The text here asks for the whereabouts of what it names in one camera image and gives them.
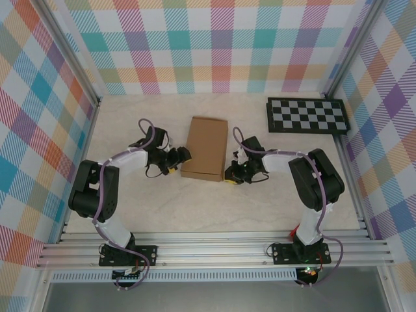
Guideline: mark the black grey chessboard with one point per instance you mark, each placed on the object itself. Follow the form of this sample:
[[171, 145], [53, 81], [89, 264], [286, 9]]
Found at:
[[307, 115]]

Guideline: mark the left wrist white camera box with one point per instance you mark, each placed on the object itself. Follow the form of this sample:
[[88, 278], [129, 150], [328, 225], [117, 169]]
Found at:
[[167, 143]]

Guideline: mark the red plastic object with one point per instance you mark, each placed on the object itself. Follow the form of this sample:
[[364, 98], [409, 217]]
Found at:
[[294, 232]]

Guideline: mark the brown cardboard box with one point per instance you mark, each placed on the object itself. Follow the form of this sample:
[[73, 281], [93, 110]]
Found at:
[[204, 146]]

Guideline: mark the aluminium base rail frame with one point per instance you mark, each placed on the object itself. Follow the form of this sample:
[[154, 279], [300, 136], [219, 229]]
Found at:
[[211, 250]]

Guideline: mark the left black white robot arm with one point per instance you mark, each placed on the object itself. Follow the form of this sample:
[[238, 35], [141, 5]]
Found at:
[[87, 195]]

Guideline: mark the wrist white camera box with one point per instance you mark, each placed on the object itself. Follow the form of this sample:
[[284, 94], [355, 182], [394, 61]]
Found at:
[[241, 155], [167, 143]]

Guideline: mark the aluminium corner post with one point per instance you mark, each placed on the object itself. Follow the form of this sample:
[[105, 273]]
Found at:
[[354, 48], [71, 55]]

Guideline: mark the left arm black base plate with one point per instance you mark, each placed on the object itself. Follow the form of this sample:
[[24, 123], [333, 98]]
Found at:
[[148, 255]]

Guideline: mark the small green circuit board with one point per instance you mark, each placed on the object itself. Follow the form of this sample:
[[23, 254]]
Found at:
[[128, 272]]

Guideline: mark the grey metal panel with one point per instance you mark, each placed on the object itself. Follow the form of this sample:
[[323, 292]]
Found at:
[[211, 297]]

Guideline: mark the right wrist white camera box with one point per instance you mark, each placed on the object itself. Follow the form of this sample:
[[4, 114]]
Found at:
[[241, 155]]

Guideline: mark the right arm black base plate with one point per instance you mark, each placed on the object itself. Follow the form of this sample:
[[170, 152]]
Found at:
[[281, 253]]

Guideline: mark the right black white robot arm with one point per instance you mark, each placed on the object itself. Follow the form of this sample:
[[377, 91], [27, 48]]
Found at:
[[318, 182]]

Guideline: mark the small lit circuit board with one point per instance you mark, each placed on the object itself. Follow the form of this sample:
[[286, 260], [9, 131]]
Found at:
[[308, 271]]

